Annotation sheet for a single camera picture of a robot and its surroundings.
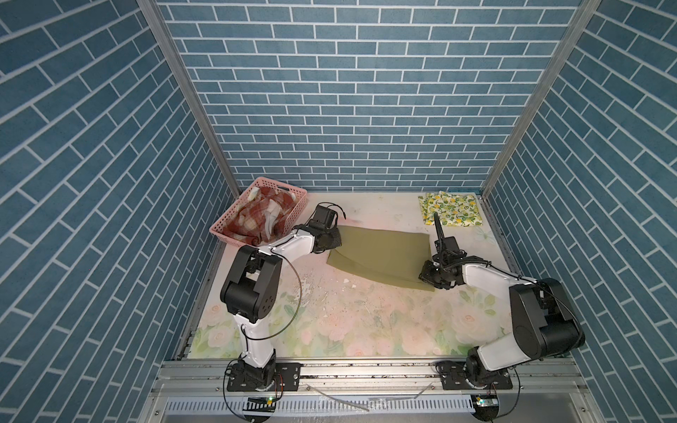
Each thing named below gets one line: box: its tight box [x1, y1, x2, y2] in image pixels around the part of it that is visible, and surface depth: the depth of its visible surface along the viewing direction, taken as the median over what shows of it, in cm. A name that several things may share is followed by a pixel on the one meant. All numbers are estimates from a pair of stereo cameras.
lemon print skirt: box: [417, 190, 484, 228], surface depth 117 cm
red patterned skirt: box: [222, 186, 298, 246], surface depth 106 cm
